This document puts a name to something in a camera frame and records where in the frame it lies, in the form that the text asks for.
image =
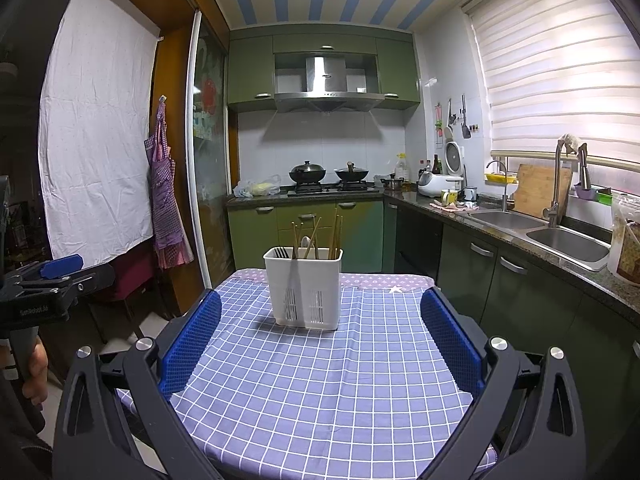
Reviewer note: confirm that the person's left hand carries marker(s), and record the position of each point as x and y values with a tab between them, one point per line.
37	370

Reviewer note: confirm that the white window blind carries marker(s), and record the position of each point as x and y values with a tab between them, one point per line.
560	60

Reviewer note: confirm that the pink rag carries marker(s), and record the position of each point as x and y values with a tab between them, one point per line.
450	205

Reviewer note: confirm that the clear plastic bag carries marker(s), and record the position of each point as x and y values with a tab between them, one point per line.
260	187

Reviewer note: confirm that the wooden cutting board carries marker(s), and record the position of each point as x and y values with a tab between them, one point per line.
537	190

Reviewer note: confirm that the blue checked tablecloth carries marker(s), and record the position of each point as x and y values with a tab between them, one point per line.
325	385

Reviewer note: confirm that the green cabinets under stove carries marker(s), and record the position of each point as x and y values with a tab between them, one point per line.
255	230

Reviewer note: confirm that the hanging black spatula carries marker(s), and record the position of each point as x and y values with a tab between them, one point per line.
465	130

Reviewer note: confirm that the beige rag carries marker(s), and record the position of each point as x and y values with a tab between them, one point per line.
570	142

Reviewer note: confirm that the clear bag of food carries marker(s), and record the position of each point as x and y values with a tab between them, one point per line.
625	240

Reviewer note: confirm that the purple dotted cloth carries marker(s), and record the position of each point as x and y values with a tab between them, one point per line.
380	282

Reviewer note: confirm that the yellow tray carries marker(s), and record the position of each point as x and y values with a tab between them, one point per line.
500	178

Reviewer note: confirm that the small steel pot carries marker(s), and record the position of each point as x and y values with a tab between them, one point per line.
392	182

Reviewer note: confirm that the green upper cabinets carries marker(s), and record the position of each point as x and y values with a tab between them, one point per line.
250	70

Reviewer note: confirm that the white plastic utensil holder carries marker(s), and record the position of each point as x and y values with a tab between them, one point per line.
302	280

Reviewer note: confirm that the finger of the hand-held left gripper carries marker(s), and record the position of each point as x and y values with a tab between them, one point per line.
60	266
95	280

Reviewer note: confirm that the steel double sink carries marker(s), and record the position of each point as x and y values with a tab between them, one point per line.
540	237

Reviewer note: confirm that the steel range hood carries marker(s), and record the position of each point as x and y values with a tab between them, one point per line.
325	85

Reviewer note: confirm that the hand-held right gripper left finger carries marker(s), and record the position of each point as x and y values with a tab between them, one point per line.
192	345

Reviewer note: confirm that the dark red chair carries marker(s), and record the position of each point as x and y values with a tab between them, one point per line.
132	275

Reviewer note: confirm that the green container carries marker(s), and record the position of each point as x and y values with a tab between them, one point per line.
605	198

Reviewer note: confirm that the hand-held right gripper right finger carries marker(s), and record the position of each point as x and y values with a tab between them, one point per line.
452	340

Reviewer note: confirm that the purple cup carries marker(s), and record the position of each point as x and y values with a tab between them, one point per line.
584	192

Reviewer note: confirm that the tall steel faucet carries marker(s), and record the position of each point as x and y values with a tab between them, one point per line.
556	185

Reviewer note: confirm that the person's left forearm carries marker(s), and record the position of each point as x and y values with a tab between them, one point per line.
20	440

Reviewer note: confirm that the red green wall hanging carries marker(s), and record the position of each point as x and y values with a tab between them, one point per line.
438	120

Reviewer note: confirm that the cooking oil bottle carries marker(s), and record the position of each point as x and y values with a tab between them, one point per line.
400	165

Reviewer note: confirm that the purple checked apron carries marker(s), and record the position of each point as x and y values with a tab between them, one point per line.
165	200

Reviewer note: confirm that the white spoon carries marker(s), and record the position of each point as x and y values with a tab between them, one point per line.
303	242

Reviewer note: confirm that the white hanging sheet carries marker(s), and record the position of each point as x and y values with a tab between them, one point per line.
100	135

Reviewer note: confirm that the black wok with lid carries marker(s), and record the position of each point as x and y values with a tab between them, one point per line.
306	172

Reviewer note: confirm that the dark glass bottle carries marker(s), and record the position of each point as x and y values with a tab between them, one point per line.
436	164

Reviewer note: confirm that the gas stove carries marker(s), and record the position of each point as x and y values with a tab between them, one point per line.
330	189

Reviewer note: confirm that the dark stone countertop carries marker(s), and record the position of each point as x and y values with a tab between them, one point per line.
575	280

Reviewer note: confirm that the green cabinets under sink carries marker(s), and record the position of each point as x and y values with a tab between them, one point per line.
525	310

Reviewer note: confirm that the glass sliding door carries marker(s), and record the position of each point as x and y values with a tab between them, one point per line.
210	160

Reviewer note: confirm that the hanging metal ladle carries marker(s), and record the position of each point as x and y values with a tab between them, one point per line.
450	117

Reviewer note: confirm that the white rice cooker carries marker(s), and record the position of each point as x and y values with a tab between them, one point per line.
435	182

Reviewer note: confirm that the yellow green cup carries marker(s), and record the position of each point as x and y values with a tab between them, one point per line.
447	196

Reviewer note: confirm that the steel mug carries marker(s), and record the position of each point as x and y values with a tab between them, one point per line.
470	193

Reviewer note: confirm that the bunch of wooden chopsticks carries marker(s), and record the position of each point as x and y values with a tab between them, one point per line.
335	235

